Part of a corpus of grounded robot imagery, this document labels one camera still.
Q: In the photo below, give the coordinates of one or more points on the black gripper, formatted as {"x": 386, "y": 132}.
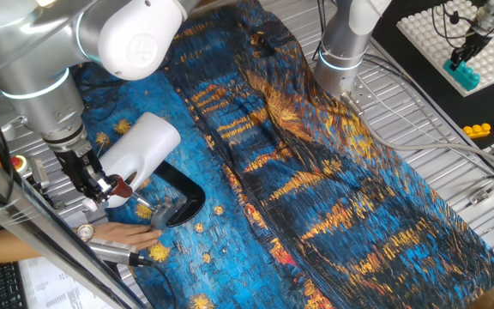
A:
{"x": 75, "y": 165}

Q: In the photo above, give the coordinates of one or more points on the neighbour robot black gripper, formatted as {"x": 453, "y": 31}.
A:
{"x": 476, "y": 43}

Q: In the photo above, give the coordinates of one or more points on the teal toy brick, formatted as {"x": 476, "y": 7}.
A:
{"x": 465, "y": 76}

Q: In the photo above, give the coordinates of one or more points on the silver lever base bracket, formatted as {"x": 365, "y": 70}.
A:
{"x": 163, "y": 214}

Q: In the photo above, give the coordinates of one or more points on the bare person forearm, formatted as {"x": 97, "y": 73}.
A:
{"x": 7, "y": 246}

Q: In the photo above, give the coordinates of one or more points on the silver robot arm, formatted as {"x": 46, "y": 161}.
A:
{"x": 37, "y": 77}

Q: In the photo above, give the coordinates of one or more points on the bare person hand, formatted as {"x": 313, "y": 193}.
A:
{"x": 122, "y": 235}

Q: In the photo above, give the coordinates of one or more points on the gold silver wristwatch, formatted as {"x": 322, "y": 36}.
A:
{"x": 85, "y": 232}

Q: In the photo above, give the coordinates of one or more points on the white plastic jug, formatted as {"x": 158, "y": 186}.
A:
{"x": 144, "y": 146}

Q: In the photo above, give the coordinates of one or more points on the yellow toy brick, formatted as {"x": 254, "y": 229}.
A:
{"x": 477, "y": 131}

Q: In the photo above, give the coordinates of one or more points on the black C-clamp with screw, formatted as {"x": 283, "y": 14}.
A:
{"x": 191, "y": 189}

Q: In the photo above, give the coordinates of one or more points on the red emergency stop button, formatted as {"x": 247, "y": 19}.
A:
{"x": 19, "y": 163}

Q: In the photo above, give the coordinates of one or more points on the printed table paper sheet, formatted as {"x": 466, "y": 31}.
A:
{"x": 54, "y": 287}

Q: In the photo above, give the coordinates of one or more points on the blue starry night cloth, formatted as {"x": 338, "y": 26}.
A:
{"x": 315, "y": 171}

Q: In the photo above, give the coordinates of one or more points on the silver depth camera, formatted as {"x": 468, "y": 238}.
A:
{"x": 110, "y": 251}

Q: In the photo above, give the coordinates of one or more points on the aluminium frame beam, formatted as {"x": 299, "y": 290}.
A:
{"x": 37, "y": 219}

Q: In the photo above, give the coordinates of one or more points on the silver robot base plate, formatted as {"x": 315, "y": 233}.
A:
{"x": 363, "y": 96}

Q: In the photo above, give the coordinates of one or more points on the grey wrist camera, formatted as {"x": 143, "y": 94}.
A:
{"x": 11, "y": 129}

